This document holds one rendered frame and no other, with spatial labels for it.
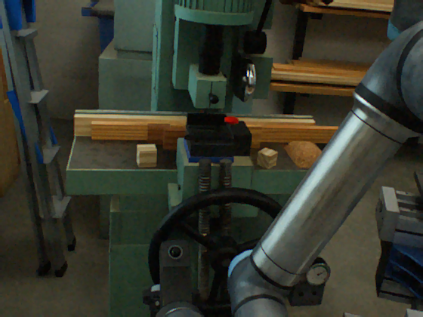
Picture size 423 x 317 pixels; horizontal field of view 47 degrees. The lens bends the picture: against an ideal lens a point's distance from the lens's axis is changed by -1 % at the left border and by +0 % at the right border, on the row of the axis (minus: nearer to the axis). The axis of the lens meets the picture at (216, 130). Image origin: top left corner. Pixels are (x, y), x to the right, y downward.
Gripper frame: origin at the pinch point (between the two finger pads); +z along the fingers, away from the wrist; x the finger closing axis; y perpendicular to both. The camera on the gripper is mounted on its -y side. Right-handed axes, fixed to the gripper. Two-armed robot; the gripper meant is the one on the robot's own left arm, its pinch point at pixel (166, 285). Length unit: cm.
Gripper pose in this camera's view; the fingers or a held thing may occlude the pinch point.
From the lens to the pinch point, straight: 90.0
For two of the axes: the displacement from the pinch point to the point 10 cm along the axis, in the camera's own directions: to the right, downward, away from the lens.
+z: -1.9, 1.2, 9.7
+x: 9.8, 0.2, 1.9
